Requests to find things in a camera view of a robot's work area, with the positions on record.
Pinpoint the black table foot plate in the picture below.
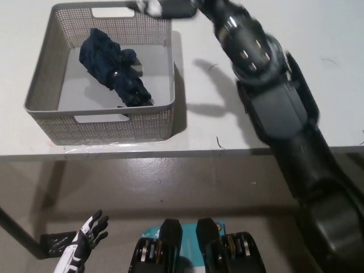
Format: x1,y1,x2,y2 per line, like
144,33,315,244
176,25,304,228
40,233,77,260

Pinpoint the navy blue umbrella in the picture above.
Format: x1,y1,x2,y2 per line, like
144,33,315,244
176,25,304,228
78,27,154,108

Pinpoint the grey perforated plastic basket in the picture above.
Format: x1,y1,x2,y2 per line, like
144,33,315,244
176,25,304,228
23,0,176,146

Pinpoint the black robot body block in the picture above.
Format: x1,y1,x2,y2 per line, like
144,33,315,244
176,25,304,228
196,217,267,273
127,218,183,273

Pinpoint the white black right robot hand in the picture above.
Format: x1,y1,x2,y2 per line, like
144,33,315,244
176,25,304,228
125,0,197,19

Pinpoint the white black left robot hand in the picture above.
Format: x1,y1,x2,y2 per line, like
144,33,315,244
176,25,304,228
55,209,110,273

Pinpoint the black metal table leg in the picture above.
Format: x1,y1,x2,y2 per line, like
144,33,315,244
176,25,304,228
0,204,46,259

